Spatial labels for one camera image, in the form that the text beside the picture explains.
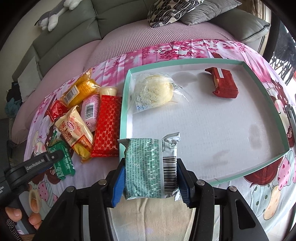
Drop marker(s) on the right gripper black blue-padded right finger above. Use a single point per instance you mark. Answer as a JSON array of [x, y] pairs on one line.
[[237, 220]]

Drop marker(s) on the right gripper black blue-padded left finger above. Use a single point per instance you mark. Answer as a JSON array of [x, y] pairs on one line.
[[81, 214]]

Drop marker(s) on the dark green snack packet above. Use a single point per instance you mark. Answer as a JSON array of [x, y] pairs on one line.
[[65, 166]]

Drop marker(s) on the cream yellow pastry packet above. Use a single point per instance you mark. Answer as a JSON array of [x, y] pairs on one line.
[[76, 134]]

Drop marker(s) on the small red snack packet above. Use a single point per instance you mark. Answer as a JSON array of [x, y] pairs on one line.
[[56, 110]]

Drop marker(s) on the large red patterned packet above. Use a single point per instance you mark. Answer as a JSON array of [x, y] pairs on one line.
[[107, 127]]

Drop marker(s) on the green silver barcode packet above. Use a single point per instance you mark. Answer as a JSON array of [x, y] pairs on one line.
[[151, 167]]

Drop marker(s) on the pink barcode snack packet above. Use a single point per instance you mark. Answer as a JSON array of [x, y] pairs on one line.
[[89, 111]]

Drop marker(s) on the yellow orange bread packet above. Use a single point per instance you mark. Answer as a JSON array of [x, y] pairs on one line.
[[81, 89]]

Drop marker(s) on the pale jelly cup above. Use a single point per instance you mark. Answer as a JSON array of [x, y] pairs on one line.
[[108, 90]]

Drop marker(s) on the small green white packet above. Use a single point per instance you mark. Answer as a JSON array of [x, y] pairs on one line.
[[55, 138]]

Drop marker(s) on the person's left hand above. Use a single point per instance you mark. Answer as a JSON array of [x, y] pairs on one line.
[[24, 210]]

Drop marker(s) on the teal-rimmed white tray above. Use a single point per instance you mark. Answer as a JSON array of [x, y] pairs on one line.
[[221, 139]]

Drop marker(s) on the grey remote control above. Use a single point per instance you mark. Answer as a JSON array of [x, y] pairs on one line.
[[292, 118]]

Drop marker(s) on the dark red wrapped snack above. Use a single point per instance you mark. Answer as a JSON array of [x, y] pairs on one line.
[[224, 84]]

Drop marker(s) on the clear-wrapped pale round cake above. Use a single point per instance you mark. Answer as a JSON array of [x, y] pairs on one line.
[[153, 90]]

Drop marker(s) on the grey white plush toy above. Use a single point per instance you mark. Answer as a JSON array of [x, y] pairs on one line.
[[49, 20]]

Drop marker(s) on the black metal rack outside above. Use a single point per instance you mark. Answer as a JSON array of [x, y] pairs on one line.
[[283, 58]]

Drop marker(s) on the grey green sofa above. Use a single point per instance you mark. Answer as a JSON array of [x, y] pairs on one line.
[[93, 20]]

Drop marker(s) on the pink ribbed seat cover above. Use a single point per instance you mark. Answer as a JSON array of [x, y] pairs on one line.
[[120, 41]]

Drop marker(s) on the grey pillow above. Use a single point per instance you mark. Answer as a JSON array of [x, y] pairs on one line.
[[208, 10]]

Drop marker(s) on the black white patterned pillow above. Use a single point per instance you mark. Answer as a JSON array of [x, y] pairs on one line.
[[163, 12]]

